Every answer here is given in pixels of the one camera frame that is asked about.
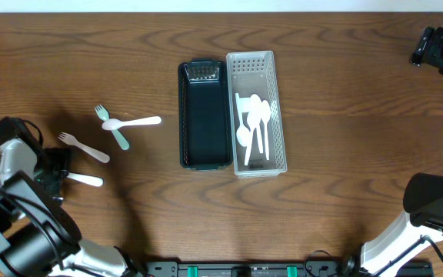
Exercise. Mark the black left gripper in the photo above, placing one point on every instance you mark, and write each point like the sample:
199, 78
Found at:
56, 169

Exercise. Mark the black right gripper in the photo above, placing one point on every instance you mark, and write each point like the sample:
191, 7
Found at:
425, 46

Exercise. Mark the white plastic fork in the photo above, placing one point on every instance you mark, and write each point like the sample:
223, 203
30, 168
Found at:
86, 179
71, 140

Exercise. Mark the thick white plastic spoon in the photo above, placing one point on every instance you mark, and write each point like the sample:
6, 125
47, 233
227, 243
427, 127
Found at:
115, 124

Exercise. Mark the thin white spoon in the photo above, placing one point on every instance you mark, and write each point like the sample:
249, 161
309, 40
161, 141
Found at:
255, 102
253, 120
242, 132
265, 117

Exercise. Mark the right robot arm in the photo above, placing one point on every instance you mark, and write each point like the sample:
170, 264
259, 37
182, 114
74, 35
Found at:
420, 223

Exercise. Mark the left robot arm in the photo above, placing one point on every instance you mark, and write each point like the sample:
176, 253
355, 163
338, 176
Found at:
37, 236

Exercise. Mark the dark green plastic basket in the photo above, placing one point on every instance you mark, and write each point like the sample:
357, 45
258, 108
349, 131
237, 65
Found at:
203, 115

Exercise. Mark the clear white plastic basket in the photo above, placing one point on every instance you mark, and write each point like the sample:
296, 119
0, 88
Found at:
255, 73

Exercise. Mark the white label in basket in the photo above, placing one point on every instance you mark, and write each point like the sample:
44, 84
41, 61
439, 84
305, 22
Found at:
244, 104

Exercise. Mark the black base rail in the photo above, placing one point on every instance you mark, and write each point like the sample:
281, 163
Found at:
174, 269

